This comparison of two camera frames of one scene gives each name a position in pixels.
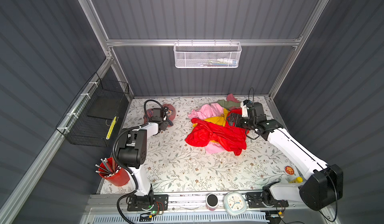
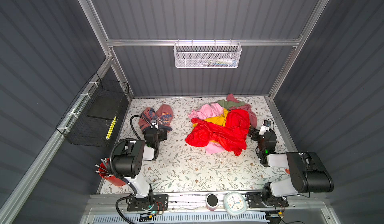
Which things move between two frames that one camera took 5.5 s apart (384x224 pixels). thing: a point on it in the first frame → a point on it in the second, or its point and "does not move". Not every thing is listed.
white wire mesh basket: x=207 y=55 does not move
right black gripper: x=237 y=117 → x=257 y=133
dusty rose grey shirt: x=148 y=115 does not move
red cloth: x=203 y=133 does not move
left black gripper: x=164 y=124 → x=161 y=135
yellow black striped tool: x=111 y=128 does not move
